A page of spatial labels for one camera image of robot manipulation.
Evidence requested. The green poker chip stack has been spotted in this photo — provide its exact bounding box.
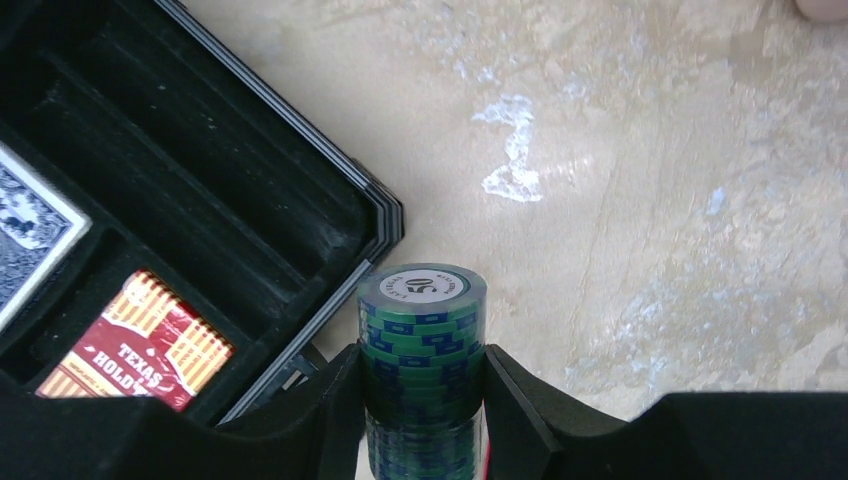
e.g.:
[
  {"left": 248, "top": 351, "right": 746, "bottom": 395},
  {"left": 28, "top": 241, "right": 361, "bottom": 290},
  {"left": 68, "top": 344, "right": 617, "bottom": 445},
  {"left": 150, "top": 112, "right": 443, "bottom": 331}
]
[{"left": 357, "top": 263, "right": 487, "bottom": 479}]

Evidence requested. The red Texas Hold'em card box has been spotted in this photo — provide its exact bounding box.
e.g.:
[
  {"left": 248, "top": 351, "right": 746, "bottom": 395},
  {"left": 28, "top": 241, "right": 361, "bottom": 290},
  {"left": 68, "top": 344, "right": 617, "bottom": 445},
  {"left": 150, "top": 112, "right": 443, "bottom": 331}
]
[{"left": 35, "top": 269, "right": 236, "bottom": 412}]

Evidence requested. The black poker carrying case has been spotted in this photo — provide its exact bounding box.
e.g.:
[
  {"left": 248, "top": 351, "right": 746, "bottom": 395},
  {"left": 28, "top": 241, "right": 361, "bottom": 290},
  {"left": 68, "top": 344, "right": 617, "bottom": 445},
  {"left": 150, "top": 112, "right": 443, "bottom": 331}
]
[{"left": 1, "top": 1, "right": 404, "bottom": 425}]

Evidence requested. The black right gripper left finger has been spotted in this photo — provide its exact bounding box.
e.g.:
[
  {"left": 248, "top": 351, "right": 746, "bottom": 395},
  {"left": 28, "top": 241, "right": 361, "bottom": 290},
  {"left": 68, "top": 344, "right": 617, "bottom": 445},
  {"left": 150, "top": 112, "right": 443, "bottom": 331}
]
[{"left": 1, "top": 344, "right": 364, "bottom": 479}]

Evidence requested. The blue playing card deck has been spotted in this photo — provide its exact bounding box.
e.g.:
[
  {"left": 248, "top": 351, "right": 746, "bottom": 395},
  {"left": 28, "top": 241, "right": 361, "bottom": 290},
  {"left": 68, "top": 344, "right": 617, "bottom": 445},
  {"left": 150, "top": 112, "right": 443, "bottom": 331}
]
[{"left": 1, "top": 144, "right": 92, "bottom": 329}]

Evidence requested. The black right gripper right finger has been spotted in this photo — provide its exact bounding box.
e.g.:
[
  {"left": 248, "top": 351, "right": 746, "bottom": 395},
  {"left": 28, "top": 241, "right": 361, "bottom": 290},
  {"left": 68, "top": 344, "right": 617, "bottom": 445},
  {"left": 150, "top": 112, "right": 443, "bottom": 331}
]
[{"left": 484, "top": 345, "right": 847, "bottom": 479}]

